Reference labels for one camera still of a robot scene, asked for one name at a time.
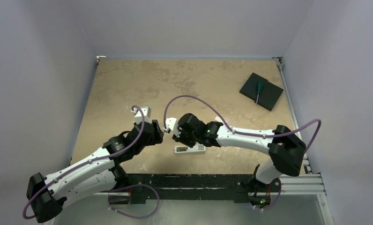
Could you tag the green handled screwdriver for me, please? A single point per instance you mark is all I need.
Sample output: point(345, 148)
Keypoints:
point(259, 90)

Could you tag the white remote control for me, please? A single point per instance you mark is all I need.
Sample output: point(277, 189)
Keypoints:
point(197, 149)

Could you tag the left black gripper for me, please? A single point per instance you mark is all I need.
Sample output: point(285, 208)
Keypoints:
point(156, 136)

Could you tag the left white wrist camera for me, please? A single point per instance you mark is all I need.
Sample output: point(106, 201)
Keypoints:
point(142, 114)

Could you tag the white battery cover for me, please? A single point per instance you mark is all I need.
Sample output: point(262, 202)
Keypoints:
point(218, 119)

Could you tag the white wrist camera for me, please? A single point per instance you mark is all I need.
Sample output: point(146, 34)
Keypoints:
point(142, 114)
point(171, 125)

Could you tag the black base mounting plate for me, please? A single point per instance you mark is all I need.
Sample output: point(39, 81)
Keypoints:
point(238, 188)

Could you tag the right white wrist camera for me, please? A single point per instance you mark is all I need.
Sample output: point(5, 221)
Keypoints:
point(171, 125)

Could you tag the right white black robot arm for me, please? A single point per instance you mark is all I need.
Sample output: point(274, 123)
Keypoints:
point(285, 152)

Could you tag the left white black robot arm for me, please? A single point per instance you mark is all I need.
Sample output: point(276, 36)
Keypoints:
point(48, 195)

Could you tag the gold AAA battery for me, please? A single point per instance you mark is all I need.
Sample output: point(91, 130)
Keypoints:
point(182, 149)

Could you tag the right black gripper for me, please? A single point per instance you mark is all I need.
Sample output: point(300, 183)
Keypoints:
point(180, 131)

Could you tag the black foam block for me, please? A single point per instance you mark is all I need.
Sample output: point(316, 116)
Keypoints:
point(269, 95)

